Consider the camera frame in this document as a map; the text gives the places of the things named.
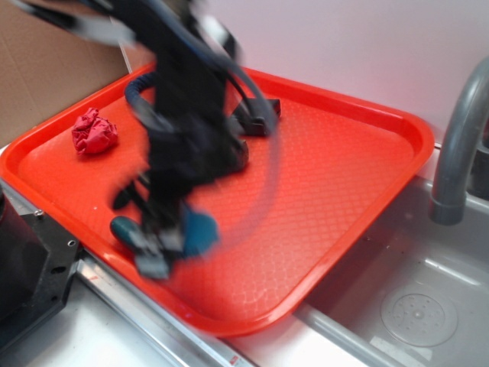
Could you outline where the crumpled red cloth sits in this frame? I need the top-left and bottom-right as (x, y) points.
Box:
(71, 108), (118, 155)

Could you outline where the red plastic tray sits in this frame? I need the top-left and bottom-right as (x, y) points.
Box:
(1, 70), (434, 337)

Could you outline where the sink drain cover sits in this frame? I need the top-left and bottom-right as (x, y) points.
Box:
(381, 291), (458, 348)

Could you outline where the dark green toy cucumber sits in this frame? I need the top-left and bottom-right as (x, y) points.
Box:
(110, 216), (144, 252)

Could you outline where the brown rough rock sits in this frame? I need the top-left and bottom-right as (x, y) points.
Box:
(235, 140), (249, 172)

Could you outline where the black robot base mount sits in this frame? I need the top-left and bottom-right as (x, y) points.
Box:
(1, 190), (79, 352)

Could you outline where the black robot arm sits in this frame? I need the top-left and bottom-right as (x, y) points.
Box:
(17, 1), (248, 279)

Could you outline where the grey faucet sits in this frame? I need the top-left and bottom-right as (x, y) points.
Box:
(429, 58), (488, 226)

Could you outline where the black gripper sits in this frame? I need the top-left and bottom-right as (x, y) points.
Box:
(131, 114), (245, 279)

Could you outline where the black folded pouch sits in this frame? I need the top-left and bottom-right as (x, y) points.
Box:
(228, 98), (281, 137)

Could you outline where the brown cardboard panel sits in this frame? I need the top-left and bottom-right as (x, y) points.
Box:
(1, 1), (152, 146)

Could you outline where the grey plastic sink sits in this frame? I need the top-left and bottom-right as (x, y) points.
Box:
(230, 155), (488, 366)

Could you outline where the blue dimpled ball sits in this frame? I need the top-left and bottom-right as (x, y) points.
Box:
(182, 207), (219, 258)

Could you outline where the dark blue segmented toy snake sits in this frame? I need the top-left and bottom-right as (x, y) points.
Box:
(125, 72), (156, 115)

